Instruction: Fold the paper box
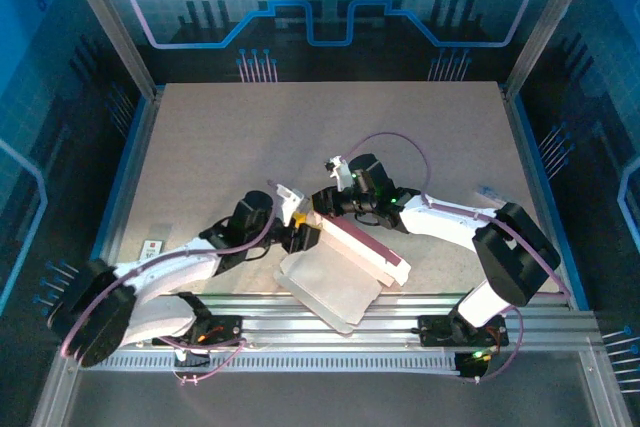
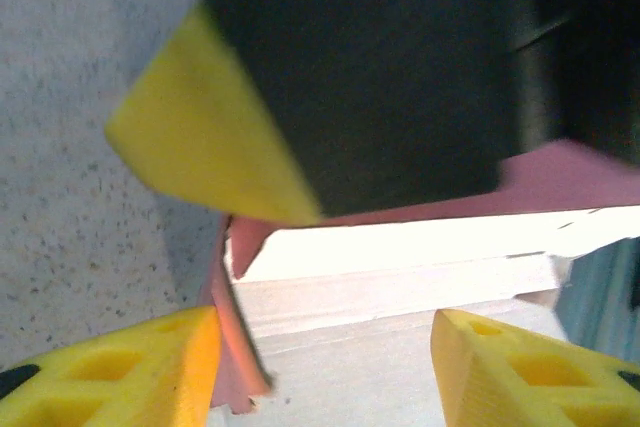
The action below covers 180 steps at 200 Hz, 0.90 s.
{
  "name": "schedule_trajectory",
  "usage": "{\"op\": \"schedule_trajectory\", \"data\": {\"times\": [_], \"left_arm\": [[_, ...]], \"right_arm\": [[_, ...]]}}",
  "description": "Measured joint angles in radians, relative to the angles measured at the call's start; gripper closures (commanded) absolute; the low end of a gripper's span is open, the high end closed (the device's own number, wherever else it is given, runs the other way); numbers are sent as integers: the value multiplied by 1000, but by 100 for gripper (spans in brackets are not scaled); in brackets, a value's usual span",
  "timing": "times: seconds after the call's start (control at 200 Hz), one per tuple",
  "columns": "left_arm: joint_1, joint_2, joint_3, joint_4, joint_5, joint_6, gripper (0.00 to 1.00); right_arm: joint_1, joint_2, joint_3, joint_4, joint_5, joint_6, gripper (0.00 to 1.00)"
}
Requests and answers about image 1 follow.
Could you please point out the black box with green light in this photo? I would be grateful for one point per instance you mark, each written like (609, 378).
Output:
(470, 367)

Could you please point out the aluminium side rail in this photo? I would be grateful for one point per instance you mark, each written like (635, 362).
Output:
(531, 172)
(139, 157)

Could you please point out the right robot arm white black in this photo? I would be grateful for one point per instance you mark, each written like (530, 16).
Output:
(440, 217)

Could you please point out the blue clear plastic piece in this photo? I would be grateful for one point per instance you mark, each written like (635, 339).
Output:
(487, 193)

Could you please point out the blue edge trim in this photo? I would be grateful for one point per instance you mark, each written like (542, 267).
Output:
(127, 157)
(541, 172)

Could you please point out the aluminium frame post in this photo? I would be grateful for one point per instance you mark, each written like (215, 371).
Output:
(549, 22)
(112, 22)

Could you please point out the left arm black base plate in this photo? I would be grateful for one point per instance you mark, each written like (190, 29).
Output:
(227, 327)

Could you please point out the aluminium lower frame rail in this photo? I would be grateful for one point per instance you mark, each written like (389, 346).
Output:
(55, 392)
(605, 392)

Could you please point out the small card red white label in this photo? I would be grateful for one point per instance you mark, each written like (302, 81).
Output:
(151, 248)

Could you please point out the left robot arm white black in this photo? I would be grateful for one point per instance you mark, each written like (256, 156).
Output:
(170, 267)

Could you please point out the aluminium table edge rail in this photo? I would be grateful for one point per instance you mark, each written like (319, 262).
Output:
(400, 319)

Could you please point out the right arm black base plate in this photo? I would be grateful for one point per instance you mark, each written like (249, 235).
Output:
(432, 329)

